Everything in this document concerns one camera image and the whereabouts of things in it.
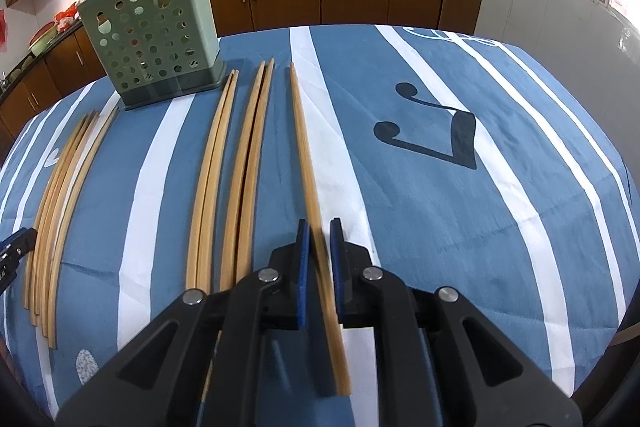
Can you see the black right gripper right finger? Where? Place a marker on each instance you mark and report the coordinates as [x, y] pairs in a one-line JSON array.
[[439, 361]]

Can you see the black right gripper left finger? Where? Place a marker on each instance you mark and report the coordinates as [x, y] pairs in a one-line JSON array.
[[198, 362]]

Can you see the wooden chopstick pair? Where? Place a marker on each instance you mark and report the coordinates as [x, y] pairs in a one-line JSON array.
[[213, 183], [246, 231], [233, 216], [195, 264]]

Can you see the wooden chopstick left middle pair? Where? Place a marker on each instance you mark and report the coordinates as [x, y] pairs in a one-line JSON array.
[[233, 216]]

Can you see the wooden chopstick right middle pair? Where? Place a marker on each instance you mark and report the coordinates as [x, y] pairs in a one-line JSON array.
[[246, 231]]

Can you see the wooden chopstick far-left group right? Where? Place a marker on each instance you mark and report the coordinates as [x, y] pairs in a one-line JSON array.
[[81, 168]]

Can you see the wooden chopstick far-left group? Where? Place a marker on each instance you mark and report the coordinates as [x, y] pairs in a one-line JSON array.
[[31, 265], [44, 251], [81, 168], [57, 220]]

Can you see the wooden chopstick far-left group middle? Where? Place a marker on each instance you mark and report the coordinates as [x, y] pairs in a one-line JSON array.
[[57, 220]]

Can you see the wooden chopstick far-left group outer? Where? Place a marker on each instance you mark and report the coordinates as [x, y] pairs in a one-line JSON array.
[[31, 265]]

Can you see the wooden chopstick far-left group inner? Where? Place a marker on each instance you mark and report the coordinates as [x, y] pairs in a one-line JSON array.
[[44, 251]]

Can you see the blue white striped tablecloth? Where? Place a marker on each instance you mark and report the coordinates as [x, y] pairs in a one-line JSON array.
[[456, 161]]

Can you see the green perforated utensil holder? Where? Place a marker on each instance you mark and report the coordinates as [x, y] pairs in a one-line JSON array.
[[154, 50]]

